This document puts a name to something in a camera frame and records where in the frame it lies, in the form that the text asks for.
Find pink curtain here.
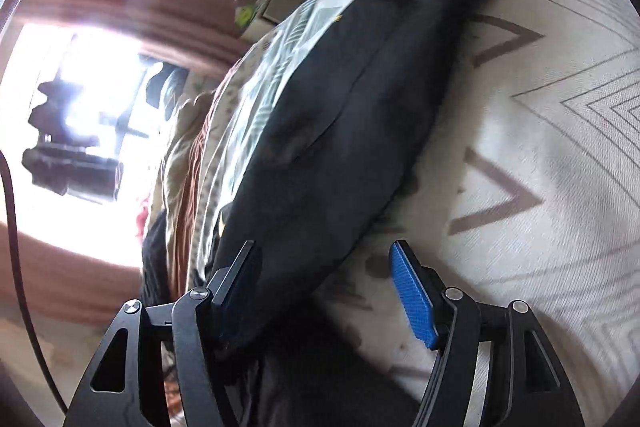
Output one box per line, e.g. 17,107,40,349
0,0,241,313

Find dark cloth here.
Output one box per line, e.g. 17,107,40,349
144,62,190,108

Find patterned white blanket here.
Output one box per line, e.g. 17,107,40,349
190,0,640,427

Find black cable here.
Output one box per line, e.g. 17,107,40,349
0,152,68,413

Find brown beige duvet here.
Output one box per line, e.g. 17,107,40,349
159,57,243,300

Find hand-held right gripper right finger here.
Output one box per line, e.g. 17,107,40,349
391,240,587,427

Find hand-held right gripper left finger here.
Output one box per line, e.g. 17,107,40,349
62,240,263,427

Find black pants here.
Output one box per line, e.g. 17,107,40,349
212,0,503,427

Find small green object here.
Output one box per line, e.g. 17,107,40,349
235,4,258,28

